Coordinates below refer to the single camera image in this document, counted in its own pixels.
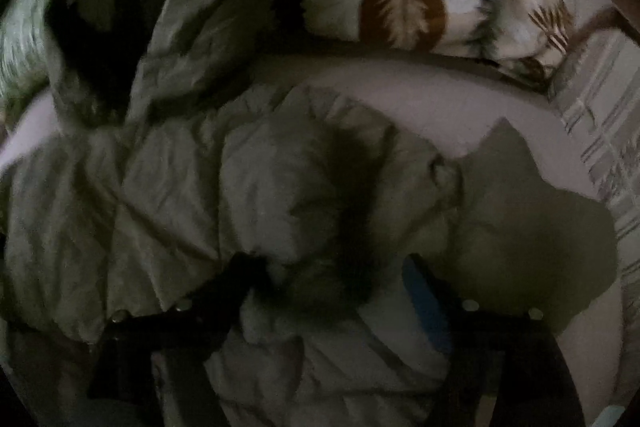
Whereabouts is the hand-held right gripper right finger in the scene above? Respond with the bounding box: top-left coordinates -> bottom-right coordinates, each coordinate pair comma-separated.
401,253 -> 587,427

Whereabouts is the striped cloth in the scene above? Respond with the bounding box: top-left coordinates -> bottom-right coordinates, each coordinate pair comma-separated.
549,26 -> 640,258

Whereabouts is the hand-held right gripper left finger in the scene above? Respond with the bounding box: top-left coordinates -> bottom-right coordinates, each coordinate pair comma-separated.
86,251 -> 273,427

